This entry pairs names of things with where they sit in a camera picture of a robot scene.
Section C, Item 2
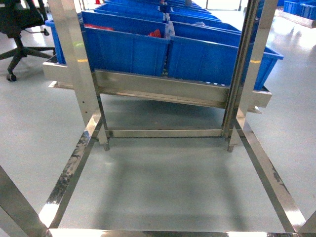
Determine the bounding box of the stainless steel flow rack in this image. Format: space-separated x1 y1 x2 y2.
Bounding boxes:
0 0 316 237

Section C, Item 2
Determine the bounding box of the blue plastic bin front right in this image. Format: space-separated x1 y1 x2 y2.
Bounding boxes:
165 21 284 91

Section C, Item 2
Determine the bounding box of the blue plastic bin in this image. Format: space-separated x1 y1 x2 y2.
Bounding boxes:
45 11 171 77
165 21 284 91

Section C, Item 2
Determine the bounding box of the blue plastic bin front left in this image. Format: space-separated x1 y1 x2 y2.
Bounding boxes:
45 11 171 77

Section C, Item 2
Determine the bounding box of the black office chair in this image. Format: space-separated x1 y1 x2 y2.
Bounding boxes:
0 0 55 81

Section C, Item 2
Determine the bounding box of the blue bins far right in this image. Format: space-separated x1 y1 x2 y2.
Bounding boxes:
283 0 316 20

